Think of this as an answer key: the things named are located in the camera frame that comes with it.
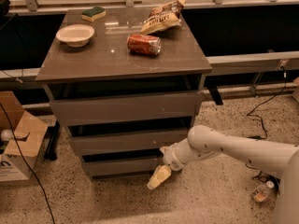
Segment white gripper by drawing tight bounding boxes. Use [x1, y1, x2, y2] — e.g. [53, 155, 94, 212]
[147, 144, 185, 189]

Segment grey bottom drawer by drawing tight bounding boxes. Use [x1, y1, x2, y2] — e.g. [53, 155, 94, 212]
[82, 156, 163, 176]

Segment grey drawer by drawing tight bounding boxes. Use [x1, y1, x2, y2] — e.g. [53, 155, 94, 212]
[82, 156, 163, 176]
[69, 128, 188, 156]
[50, 91, 202, 126]

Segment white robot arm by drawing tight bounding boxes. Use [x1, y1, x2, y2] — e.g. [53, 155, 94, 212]
[148, 125, 299, 224]

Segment grey top drawer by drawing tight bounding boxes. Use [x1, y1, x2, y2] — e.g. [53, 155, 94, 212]
[50, 91, 202, 126]

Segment grey middle drawer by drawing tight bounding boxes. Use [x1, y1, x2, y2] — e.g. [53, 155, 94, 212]
[69, 128, 188, 156]

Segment grey drawer cabinet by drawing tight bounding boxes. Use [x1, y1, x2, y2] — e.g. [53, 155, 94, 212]
[35, 7, 213, 181]

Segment plastic bottle on floor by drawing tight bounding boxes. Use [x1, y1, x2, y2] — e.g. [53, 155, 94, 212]
[251, 181, 275, 203]

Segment black table leg left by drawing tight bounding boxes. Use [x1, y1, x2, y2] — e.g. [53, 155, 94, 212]
[44, 121, 60, 161]

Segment red soda can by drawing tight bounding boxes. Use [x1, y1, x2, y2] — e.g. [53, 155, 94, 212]
[127, 34, 161, 56]

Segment cardboard box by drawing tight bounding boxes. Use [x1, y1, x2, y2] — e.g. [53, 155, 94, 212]
[0, 91, 48, 182]

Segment chips bag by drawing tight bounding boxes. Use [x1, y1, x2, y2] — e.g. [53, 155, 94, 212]
[140, 0, 186, 35]

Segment white bowl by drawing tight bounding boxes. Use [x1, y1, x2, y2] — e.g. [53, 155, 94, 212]
[56, 24, 94, 48]

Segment green yellow sponge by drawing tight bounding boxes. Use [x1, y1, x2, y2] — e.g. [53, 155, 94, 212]
[81, 7, 106, 22]

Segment metal railing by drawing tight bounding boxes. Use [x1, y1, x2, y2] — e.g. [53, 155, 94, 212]
[1, 0, 298, 80]

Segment black cable right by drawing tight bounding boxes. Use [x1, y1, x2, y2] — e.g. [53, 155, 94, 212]
[246, 65, 288, 183]

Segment black cable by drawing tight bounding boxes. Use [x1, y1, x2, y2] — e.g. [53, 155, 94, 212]
[0, 103, 57, 224]
[246, 65, 288, 183]

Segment black cable left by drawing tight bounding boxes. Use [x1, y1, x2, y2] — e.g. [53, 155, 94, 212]
[0, 103, 57, 224]

